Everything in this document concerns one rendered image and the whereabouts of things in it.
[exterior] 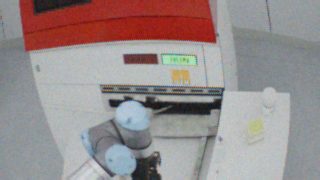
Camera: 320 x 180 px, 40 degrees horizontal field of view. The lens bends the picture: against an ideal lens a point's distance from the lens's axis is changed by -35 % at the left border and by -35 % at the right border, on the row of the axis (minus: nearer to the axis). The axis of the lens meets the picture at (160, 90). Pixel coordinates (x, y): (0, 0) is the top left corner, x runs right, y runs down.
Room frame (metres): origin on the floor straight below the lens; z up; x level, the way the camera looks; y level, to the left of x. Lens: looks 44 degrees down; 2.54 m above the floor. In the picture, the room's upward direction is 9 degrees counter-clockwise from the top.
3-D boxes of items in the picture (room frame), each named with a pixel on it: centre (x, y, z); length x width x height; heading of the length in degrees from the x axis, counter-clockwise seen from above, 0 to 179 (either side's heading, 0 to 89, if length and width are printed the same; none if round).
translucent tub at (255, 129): (1.28, -0.32, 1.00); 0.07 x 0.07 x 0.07; 4
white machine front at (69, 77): (1.68, 0.17, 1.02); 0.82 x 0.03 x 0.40; 75
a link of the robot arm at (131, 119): (1.05, 0.08, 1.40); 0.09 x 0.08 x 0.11; 110
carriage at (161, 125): (1.53, -0.01, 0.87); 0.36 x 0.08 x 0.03; 75
